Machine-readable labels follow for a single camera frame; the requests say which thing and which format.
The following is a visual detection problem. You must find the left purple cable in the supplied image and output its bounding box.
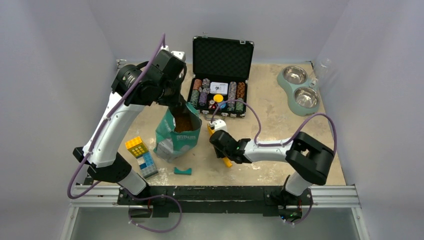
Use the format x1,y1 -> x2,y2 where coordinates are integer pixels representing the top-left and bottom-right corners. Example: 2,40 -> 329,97
66,33 -> 167,200

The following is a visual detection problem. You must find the green pet food bag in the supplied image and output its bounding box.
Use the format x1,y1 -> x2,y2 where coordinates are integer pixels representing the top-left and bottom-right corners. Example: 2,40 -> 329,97
153,102 -> 202,163

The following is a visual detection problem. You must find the teal curved block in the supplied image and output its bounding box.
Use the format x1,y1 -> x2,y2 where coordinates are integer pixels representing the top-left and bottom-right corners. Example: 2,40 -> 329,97
173,167 -> 192,176

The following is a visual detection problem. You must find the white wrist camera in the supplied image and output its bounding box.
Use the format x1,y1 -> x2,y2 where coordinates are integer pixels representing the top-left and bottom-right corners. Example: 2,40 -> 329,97
207,119 -> 228,135
160,45 -> 186,62

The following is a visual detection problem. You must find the clear glass jar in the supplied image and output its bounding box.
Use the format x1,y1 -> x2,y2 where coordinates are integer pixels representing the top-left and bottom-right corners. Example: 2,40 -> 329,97
309,58 -> 332,90

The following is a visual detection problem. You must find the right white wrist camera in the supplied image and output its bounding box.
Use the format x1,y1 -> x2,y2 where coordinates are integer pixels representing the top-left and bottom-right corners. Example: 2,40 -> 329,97
207,119 -> 228,135

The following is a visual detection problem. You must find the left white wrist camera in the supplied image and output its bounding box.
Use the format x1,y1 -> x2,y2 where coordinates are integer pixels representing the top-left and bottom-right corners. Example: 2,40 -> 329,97
160,45 -> 186,62

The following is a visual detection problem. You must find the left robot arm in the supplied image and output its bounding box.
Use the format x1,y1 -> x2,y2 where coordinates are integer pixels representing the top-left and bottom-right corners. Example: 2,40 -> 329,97
73,49 -> 187,205

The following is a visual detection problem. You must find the double steel pet bowl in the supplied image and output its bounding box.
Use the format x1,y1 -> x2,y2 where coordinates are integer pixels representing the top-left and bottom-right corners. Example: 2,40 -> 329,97
276,65 -> 321,117

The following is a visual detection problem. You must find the aluminium frame rail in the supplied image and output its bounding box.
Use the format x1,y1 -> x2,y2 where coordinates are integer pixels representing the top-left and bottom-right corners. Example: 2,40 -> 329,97
59,58 -> 372,240

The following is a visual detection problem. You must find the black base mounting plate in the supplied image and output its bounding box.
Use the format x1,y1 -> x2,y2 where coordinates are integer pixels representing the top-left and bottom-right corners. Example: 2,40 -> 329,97
117,185 -> 314,219

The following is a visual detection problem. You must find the black poker chip case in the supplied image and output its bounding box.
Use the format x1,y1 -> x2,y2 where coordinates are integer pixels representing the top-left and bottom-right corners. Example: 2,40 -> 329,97
187,36 -> 255,118

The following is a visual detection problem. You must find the yellow plastic scoop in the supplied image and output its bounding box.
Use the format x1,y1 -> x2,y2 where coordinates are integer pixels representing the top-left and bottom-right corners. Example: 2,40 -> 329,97
207,125 -> 233,168

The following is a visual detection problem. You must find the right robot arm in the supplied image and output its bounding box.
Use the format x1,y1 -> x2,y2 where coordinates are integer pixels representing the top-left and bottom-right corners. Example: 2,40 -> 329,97
209,130 -> 335,204

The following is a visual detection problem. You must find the purple cable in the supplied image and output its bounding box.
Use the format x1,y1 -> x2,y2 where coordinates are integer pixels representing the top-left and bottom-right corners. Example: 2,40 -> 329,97
210,99 -> 338,157
66,33 -> 167,200

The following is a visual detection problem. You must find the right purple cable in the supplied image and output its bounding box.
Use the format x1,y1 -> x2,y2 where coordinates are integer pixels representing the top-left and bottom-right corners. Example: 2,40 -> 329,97
210,99 -> 338,157

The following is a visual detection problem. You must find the toy brick block stack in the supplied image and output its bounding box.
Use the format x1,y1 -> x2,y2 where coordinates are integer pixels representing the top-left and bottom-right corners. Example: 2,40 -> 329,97
125,136 -> 159,179

